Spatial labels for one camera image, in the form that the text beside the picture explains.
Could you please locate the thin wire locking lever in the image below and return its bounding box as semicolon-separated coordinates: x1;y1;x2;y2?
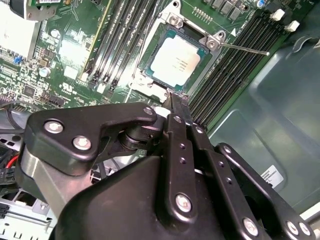
131;0;163;80
219;42;271;56

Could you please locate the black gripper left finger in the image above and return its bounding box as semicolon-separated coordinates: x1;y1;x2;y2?
14;92;201;223

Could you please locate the silver topped CPU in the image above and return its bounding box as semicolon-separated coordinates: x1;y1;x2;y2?
146;31;210;91

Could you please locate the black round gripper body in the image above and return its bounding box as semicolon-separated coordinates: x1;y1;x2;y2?
51;155;241;240

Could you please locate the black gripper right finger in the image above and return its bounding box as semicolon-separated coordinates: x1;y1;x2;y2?
175;95;318;240

